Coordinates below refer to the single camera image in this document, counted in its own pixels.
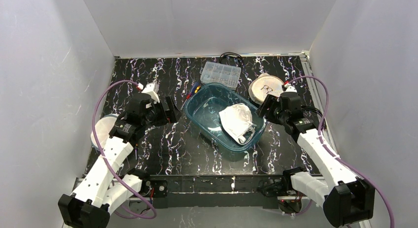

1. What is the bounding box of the teal plastic bin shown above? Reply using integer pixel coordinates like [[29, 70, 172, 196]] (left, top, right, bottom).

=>
[[184, 83, 266, 152]]

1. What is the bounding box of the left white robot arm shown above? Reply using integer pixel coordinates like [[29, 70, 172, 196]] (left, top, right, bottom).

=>
[[58, 92, 181, 228]]

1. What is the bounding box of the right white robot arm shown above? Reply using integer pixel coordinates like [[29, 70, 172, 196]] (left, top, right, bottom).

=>
[[256, 92, 376, 228]]

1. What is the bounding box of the white cloth in bin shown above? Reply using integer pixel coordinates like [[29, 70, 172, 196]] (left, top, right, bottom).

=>
[[219, 103, 257, 145]]

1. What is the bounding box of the red blue screwdriver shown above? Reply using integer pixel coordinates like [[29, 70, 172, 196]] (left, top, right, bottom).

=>
[[186, 82, 201, 99]]

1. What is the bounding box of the clear plastic screw box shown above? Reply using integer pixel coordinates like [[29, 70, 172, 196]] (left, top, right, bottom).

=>
[[200, 62, 242, 90]]

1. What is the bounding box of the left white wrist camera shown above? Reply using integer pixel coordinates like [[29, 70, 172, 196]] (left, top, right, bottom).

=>
[[137, 82, 160, 103]]

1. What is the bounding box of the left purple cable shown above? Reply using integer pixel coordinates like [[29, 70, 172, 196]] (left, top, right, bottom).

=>
[[92, 80, 157, 220]]

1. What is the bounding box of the purple cable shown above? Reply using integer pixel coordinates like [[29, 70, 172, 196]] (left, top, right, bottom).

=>
[[92, 80, 157, 220], [284, 75, 395, 228]]

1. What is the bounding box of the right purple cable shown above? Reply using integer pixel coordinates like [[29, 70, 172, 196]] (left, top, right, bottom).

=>
[[284, 75, 395, 228]]

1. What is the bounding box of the black cable coil rear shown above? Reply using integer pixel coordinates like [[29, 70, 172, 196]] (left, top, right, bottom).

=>
[[219, 52, 244, 67]]

